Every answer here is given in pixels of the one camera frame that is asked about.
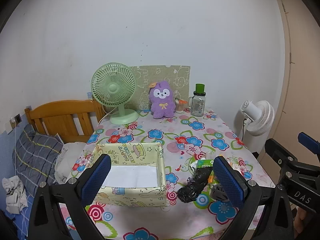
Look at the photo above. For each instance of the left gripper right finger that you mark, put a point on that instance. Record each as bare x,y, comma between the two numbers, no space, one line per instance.
276,221

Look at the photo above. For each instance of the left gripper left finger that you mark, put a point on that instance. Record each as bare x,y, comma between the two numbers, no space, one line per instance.
46,219

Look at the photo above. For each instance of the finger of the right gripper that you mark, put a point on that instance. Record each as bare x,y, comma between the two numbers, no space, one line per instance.
309,143

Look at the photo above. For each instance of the green tissue pack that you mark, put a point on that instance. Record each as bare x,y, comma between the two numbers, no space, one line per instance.
204,163

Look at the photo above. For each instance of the beige door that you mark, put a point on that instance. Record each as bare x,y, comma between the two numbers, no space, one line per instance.
298,109

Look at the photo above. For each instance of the white blanket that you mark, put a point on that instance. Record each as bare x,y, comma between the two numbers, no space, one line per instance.
66,159

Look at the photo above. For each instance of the grey plaid pillow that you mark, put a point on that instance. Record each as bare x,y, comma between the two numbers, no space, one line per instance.
34,158

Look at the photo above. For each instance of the white crumpled cloth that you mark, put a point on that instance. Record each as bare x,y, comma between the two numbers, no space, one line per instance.
16,196

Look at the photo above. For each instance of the blue bed sheet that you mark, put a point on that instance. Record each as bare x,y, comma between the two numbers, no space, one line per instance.
15,226

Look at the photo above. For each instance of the white standing fan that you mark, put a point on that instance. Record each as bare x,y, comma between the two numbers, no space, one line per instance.
259,117

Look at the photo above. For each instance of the yellow cartoon storage box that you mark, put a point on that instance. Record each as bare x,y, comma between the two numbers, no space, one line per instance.
137,174

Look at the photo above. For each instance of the wooden bed headboard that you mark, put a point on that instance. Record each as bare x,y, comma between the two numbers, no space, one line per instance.
70,119

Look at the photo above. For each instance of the floral tablecloth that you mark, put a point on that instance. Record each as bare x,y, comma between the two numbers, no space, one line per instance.
185,140

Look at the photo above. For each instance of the green desk fan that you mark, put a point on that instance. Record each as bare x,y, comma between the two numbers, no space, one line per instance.
113,85

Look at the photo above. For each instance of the glass jar green lid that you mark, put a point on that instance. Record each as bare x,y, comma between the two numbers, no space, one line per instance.
197,101

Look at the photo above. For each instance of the purple plush toy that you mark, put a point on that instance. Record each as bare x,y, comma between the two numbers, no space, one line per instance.
162,101

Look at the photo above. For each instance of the cotton swab jar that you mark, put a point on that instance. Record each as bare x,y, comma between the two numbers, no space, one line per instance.
180,105

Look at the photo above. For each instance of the patterned cardboard backboard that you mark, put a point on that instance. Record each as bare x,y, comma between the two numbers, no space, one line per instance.
176,76

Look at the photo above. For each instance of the wall power outlet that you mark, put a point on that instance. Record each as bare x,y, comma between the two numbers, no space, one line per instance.
15,120

